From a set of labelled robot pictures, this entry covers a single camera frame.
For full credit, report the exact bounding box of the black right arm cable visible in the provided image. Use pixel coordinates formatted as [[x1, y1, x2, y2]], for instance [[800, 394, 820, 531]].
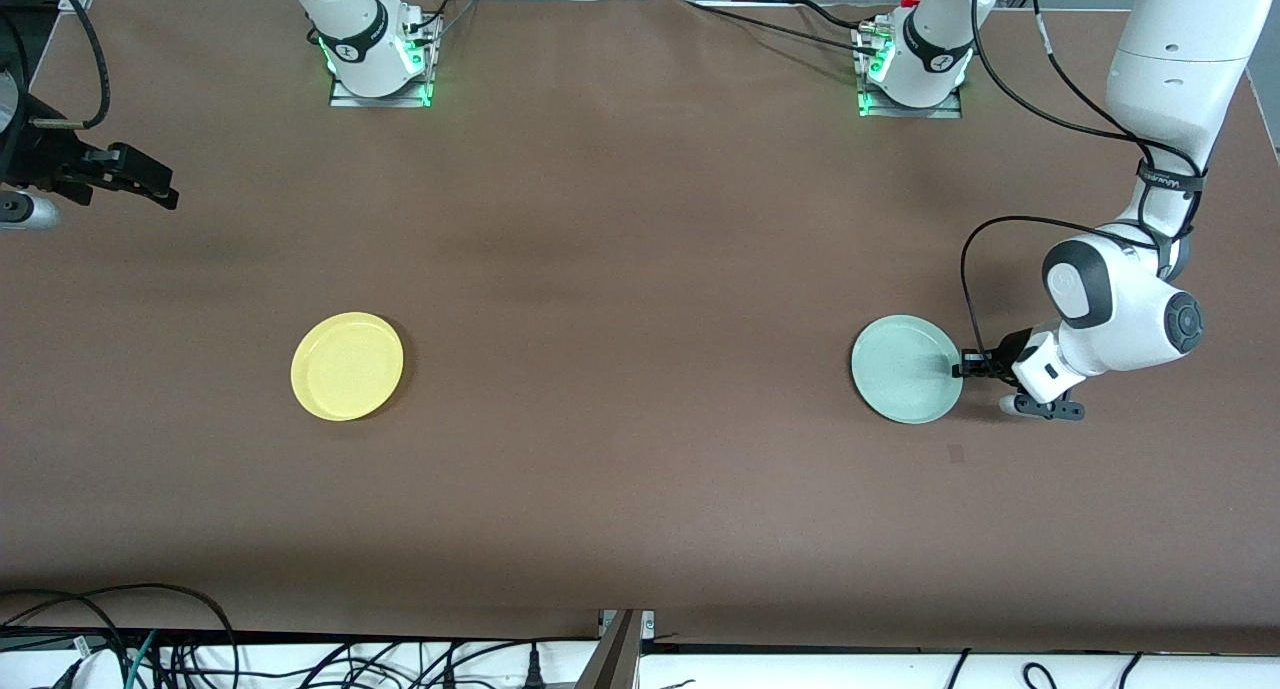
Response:
[[28, 0, 111, 132]]

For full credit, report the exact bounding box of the pale green round plate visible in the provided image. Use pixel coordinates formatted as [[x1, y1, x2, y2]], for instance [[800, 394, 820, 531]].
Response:
[[851, 315, 965, 425]]

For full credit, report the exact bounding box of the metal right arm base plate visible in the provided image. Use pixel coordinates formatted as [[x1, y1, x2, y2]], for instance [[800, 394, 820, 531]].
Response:
[[329, 17, 438, 108]]

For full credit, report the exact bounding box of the long black cable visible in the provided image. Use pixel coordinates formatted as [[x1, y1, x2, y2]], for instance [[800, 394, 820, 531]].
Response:
[[685, 0, 881, 50]]

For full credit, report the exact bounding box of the aluminium profile beam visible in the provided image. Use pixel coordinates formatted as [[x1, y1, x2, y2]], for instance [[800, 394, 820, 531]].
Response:
[[575, 609, 656, 689]]

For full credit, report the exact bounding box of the black looping cable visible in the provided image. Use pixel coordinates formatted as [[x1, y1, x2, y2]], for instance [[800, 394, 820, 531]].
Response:
[[0, 583, 239, 689]]

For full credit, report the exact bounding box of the brown table cover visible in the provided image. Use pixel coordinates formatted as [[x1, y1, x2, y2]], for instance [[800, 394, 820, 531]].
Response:
[[0, 0, 1280, 656]]

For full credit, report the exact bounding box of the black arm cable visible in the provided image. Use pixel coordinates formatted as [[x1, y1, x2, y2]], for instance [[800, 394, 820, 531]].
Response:
[[28, 0, 111, 132], [960, 0, 1207, 360]]

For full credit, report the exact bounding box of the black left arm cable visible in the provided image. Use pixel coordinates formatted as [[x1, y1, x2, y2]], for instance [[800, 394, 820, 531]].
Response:
[[960, 0, 1207, 360]]

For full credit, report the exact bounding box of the teal cable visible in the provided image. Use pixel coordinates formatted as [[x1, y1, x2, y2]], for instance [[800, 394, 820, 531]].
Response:
[[125, 629, 158, 689]]

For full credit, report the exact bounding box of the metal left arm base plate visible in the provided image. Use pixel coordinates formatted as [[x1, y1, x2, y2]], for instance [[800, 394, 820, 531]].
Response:
[[857, 27, 964, 120]]

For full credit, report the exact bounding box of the yellow round plate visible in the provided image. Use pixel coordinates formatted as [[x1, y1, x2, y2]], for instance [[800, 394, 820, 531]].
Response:
[[290, 312, 405, 422]]

